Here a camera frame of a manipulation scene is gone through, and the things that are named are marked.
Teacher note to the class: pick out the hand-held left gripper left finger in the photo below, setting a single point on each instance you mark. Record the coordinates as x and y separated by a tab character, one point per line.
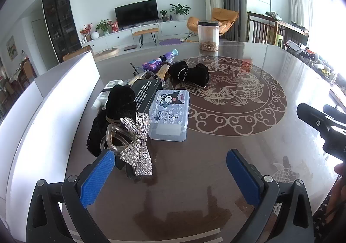
96	178

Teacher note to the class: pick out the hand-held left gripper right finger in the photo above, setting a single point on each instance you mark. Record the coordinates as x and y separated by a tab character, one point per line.
243	178

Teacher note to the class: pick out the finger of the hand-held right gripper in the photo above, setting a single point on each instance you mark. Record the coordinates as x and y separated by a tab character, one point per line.
313	118
336	116

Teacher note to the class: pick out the black velvet scrunchie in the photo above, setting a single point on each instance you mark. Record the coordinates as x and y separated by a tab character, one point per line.
119	104

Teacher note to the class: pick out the white storage box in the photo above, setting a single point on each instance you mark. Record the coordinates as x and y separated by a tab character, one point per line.
54	110

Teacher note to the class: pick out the black cardboard box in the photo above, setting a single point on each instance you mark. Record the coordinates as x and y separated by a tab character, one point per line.
147	91

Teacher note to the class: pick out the gold cream tube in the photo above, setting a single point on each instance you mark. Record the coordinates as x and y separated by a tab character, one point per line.
163	71

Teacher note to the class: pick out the purple toy water gun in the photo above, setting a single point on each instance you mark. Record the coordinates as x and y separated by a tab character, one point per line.
155	64

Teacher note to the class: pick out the person's right hand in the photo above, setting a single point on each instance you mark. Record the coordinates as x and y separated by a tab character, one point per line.
340	169

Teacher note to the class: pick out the clear hair claw clip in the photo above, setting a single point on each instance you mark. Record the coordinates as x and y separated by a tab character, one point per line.
108	135

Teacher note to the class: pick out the black sequin cloth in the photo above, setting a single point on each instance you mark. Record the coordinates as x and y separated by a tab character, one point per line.
96	132

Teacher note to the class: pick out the rhinestone bow hair clip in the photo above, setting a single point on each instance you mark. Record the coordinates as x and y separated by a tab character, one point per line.
137	151

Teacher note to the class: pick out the cluttered sideboard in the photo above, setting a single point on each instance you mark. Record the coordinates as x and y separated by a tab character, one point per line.
316	59

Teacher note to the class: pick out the person's patterned clothing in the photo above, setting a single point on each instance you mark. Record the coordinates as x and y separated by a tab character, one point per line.
329	213

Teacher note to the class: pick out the clear plastic box with cartoon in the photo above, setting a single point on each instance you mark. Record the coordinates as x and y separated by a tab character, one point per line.
167	124

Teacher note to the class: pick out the black scrunchies with pearls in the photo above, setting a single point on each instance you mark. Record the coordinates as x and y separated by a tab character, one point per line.
194	73

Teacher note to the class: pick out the clear jar with black lid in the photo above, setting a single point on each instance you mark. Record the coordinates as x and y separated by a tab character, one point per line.
208	35

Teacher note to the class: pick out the orange lounge chair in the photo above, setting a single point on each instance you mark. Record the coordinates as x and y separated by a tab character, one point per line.
224	16

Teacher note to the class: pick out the white round vase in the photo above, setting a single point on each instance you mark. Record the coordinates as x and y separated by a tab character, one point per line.
95	36

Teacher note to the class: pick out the red flower arrangement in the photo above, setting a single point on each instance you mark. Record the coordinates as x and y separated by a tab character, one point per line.
86	31

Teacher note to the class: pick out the bushy green potted plant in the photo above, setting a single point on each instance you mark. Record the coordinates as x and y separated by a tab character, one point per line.
103	27

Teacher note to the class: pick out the red gift box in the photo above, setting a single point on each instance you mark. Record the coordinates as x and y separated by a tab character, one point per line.
115	27

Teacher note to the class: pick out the standing air conditioner with cover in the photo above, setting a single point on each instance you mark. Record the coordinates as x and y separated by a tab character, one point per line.
212	2

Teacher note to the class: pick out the purple floor mat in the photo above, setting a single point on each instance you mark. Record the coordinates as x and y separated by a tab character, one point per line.
169	41

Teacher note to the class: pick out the orange stool with hairpin legs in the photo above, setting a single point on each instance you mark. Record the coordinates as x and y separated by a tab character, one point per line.
144	31

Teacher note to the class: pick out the black glass display cabinet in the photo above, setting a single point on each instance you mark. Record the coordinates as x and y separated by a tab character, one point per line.
60	24

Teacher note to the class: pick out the white television cabinet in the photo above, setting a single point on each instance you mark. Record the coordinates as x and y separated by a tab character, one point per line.
167	28

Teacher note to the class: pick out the black television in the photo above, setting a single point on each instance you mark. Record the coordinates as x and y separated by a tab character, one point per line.
136	13

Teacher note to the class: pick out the large green potted plant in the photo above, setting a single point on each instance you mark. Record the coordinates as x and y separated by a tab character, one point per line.
179	10

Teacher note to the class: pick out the small green potted plant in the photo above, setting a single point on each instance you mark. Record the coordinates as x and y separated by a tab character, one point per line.
163	14

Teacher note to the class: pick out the framed wall picture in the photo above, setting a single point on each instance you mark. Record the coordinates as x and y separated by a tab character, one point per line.
11	48

